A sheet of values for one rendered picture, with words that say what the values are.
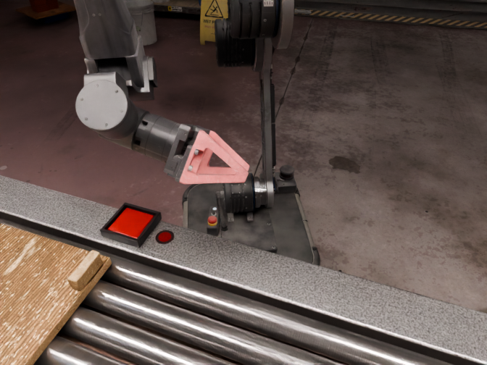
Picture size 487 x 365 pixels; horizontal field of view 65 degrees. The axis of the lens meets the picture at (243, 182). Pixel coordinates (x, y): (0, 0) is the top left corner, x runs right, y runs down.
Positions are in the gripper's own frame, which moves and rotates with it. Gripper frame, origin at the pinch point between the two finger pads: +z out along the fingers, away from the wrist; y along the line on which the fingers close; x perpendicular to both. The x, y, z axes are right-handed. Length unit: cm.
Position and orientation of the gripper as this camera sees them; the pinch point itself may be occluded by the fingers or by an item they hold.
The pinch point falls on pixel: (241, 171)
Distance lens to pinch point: 52.7
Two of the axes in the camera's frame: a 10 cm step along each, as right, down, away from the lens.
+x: 3.7, -9.2, -1.3
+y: -0.3, 1.3, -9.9
